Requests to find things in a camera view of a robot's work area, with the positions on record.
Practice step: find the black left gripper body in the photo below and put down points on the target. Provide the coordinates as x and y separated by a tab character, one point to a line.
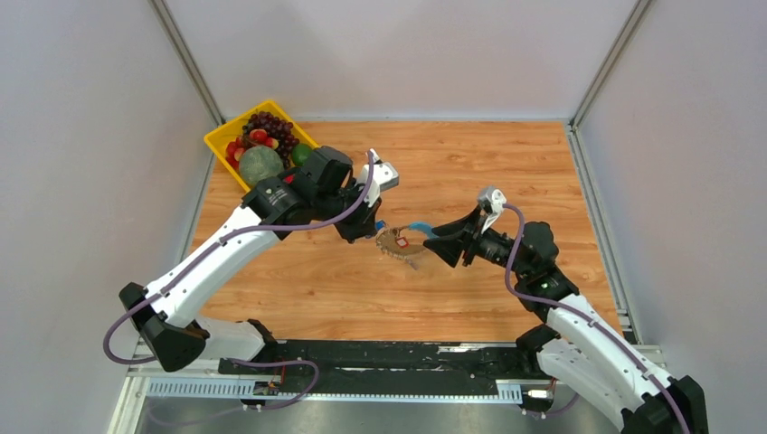
344	201

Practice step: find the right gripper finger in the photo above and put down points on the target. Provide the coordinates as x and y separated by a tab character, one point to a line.
449	251
468	224

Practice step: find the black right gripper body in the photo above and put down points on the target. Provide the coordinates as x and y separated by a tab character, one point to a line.
489	245

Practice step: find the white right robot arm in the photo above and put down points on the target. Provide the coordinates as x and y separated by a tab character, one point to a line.
574	344

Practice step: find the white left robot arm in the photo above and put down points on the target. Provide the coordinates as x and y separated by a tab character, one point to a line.
322	192

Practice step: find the dark green lime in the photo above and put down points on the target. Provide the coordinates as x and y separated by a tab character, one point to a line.
300	154

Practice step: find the green melon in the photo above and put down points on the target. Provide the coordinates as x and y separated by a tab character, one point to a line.
258	163

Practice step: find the purple grape bunch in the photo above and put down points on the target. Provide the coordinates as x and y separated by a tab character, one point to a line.
266	129

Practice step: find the yellow plastic fruit bin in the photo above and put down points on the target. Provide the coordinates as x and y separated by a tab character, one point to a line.
218	139

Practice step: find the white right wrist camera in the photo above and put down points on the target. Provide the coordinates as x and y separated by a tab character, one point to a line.
491	202

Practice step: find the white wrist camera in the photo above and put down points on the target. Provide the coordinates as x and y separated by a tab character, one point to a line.
377	177
491	202

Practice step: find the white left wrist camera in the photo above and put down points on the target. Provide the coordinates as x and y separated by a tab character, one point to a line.
377	177

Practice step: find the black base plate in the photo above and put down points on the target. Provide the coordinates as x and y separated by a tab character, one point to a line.
392	367

